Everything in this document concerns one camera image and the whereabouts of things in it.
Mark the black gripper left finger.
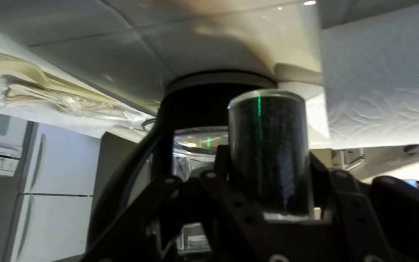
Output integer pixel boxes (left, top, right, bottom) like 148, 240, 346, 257
84, 144, 270, 262

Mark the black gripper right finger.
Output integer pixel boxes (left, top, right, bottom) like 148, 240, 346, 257
308, 153, 419, 262

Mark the black round glass jar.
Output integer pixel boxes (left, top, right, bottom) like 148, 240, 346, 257
84, 70, 279, 253

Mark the white refrigerator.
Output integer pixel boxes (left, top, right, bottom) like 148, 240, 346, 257
4, 121, 102, 262

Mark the crumpled clear plastic bag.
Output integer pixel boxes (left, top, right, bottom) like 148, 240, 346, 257
0, 45, 155, 142

